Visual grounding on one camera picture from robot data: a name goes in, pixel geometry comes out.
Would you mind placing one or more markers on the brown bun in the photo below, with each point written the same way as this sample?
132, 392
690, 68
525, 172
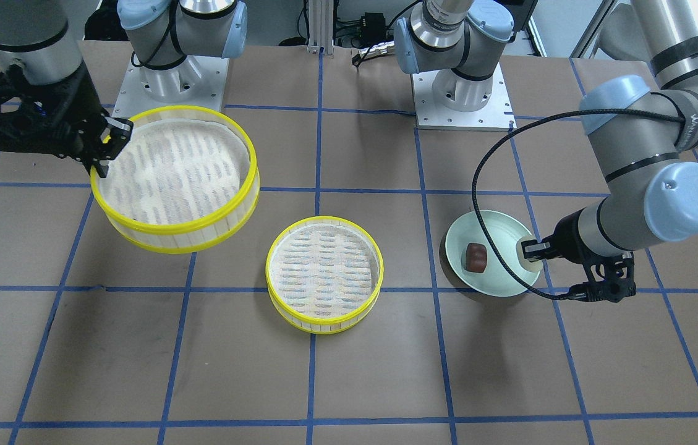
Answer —
476, 258

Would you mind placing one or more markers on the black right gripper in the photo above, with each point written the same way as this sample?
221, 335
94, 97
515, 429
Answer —
78, 97

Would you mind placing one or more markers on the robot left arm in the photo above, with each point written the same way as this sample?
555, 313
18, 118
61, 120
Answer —
637, 135

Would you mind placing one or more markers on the white bun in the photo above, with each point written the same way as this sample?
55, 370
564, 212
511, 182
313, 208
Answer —
535, 266

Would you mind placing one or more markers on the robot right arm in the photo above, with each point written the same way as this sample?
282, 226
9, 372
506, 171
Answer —
163, 34

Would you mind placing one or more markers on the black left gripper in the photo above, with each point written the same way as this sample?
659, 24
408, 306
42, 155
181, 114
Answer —
566, 237

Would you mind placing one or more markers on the light green plate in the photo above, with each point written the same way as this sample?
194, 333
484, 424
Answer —
503, 231

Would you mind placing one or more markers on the yellow steamer layer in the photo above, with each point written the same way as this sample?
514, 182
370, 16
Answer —
324, 274
187, 180

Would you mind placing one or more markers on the aluminium frame post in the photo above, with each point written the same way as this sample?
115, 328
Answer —
320, 26

